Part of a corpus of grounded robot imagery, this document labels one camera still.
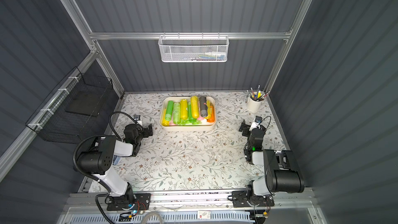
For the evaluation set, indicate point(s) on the white plastic storage box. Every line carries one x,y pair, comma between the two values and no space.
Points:
204,126

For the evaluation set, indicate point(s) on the light green roll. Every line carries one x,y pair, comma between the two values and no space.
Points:
176,113

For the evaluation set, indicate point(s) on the white wire wall basket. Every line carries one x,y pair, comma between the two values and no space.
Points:
193,50

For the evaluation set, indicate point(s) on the grey trash bag roll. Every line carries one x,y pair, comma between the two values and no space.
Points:
203,106

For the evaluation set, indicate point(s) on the floral table mat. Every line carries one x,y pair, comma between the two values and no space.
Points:
197,160

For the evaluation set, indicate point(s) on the white pen cup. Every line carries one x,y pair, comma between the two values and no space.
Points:
253,105

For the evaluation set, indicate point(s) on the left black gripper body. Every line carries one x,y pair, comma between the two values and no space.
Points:
146,130

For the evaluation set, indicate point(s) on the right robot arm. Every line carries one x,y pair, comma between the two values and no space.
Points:
281,170

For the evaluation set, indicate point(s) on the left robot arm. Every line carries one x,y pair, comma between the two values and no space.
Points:
94,158

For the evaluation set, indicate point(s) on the orange trash bag roll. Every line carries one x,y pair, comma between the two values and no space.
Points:
211,117

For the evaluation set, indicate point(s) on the yellow roll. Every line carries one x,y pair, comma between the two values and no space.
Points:
184,109
209,110
165,122
195,107

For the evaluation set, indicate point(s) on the black wire side basket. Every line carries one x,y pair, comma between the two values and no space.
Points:
76,111

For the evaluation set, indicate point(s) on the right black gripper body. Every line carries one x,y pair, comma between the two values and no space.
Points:
246,127

